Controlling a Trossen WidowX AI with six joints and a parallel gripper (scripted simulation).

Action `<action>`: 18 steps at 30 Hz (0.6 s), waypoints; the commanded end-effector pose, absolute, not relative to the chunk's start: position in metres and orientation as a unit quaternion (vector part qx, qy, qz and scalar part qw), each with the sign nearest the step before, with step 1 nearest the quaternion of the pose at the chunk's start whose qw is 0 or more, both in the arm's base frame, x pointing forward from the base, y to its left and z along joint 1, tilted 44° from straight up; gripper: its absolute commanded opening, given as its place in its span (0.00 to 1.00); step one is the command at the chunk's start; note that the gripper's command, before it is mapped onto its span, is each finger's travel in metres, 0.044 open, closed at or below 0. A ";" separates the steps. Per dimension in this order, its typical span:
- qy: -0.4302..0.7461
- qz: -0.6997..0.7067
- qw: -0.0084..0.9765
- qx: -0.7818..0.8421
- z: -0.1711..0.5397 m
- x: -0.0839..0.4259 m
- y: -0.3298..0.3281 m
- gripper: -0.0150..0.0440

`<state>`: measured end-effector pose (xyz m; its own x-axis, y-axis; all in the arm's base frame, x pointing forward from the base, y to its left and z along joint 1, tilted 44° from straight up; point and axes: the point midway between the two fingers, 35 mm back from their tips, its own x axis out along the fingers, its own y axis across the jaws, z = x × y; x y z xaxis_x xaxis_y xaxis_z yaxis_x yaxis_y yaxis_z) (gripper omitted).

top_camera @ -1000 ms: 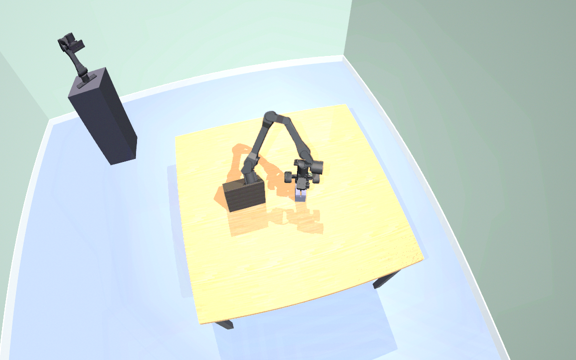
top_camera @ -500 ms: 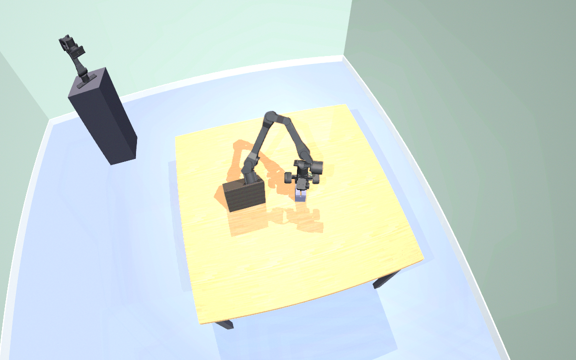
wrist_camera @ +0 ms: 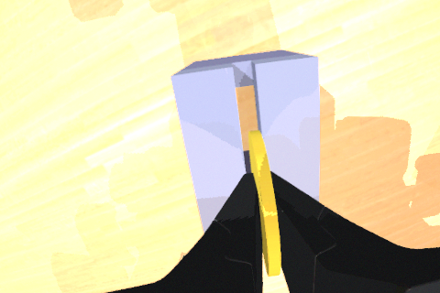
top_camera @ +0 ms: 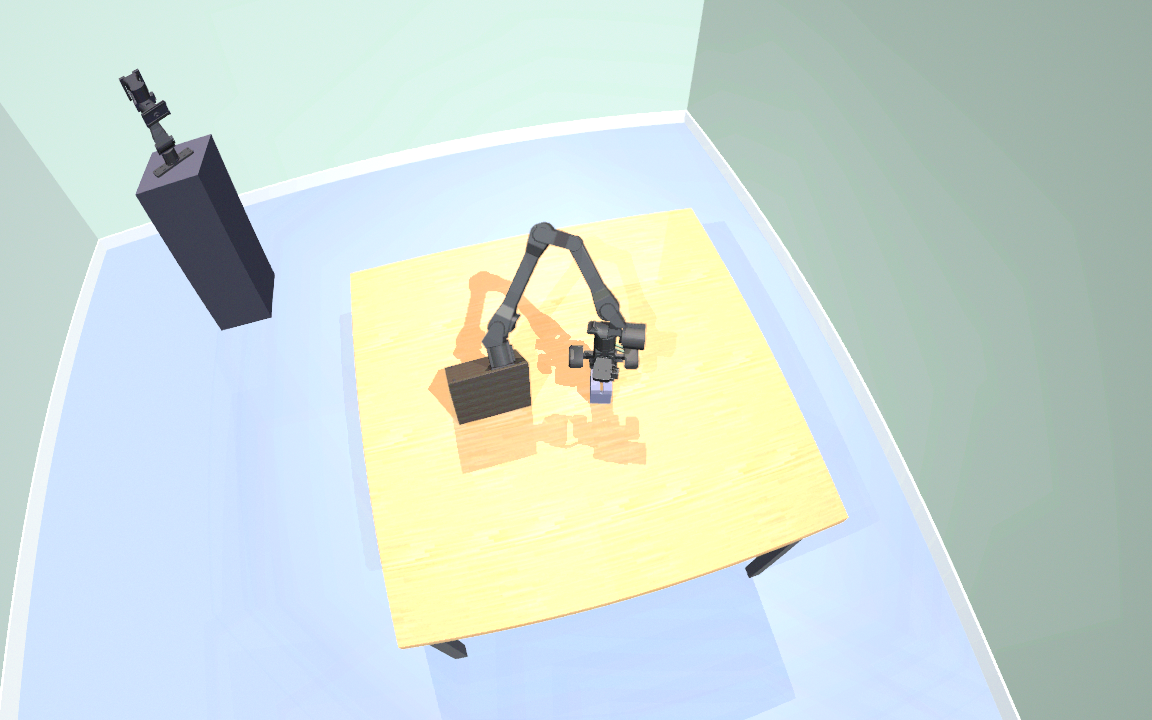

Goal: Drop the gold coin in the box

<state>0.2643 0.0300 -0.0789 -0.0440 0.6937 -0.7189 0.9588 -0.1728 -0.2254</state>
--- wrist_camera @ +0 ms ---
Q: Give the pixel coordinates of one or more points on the gold coin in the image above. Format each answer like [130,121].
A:
[269,220]

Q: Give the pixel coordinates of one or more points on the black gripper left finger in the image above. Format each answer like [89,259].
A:
[229,256]

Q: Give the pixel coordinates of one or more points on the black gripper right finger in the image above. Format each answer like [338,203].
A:
[322,252]

